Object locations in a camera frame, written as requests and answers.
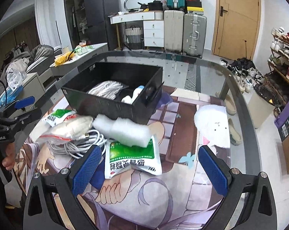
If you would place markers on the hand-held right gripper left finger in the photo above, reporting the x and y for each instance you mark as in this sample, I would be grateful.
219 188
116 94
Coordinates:
87 167

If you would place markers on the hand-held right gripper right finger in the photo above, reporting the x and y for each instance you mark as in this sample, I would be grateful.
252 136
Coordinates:
213 170

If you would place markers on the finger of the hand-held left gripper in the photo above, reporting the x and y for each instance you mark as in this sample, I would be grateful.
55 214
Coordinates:
24 102
27 116

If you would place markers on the green white medicine packet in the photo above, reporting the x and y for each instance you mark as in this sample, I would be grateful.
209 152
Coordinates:
132 160
57 116

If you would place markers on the black storage box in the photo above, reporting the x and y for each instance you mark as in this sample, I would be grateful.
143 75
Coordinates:
111 110

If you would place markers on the person's left hand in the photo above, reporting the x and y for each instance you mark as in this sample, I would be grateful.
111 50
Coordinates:
9 161

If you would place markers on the blue packet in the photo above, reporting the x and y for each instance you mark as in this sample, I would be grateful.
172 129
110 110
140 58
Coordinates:
5 98

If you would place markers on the white side table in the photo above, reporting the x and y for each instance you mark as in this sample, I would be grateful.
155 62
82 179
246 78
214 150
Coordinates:
32 83

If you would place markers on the clear plastic bag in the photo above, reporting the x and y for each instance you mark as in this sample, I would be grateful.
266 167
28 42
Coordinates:
14 77

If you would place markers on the printed cartoon table mat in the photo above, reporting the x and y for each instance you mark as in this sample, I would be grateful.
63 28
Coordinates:
182 143

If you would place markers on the beige slipper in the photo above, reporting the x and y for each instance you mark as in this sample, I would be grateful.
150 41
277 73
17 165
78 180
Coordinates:
234 131
230 105

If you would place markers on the grey sofa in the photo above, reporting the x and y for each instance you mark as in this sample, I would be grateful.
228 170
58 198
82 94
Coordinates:
39 55

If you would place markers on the clothes rack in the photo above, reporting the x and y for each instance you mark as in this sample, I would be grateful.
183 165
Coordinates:
17 48

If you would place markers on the yellow plastic bag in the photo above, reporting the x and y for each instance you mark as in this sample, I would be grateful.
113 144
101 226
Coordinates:
63 58

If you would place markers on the beige trash bin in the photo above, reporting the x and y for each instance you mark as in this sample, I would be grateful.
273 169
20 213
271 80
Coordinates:
261 110

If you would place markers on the green white snack packets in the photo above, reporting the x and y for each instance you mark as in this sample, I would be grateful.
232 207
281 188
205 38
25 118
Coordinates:
83 49

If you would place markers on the white coffee table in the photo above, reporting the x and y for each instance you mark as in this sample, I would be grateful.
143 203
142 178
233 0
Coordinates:
91 52

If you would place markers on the dark green box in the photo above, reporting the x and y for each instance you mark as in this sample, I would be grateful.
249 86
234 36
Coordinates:
288 130

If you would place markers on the white curtain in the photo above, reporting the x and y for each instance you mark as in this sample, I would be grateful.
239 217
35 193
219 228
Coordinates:
48 21

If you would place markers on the purple box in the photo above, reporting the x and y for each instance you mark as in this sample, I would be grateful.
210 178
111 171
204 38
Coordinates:
284 118

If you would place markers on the white plastic bottle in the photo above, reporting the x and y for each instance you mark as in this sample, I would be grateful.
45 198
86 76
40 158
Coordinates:
137 92

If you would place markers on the patterned rug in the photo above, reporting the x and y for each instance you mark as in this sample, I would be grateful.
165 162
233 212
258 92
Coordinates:
191 79

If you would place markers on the pile of shoes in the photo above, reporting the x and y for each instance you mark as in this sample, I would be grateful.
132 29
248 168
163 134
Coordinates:
242 74

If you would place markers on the dark glass cabinet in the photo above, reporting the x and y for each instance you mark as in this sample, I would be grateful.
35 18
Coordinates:
72 12

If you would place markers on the black refrigerator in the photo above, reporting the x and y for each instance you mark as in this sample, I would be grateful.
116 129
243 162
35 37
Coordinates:
99 16

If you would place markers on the wooden shoe rack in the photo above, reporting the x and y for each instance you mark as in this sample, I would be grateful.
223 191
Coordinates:
283 71

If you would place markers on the woven laundry basket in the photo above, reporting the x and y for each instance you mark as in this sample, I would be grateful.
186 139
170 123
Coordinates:
133 38

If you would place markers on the silver suitcase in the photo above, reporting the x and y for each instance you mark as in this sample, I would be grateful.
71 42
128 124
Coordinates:
194 36

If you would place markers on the white vanity desk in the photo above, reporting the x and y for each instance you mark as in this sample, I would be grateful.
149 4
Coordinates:
132 17

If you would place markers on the beige suitcase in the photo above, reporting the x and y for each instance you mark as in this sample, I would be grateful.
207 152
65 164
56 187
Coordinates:
173 31

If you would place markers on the oval mirror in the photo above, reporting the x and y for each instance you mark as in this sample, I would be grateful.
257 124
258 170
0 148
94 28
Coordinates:
134 2

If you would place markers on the wooden door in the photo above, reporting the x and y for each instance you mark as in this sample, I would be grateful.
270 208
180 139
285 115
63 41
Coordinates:
237 16

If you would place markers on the yellow black shoe box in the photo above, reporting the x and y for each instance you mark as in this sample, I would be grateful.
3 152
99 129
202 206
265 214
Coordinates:
195 10

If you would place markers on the black bag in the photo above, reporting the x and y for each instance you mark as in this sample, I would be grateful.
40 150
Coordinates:
156 6

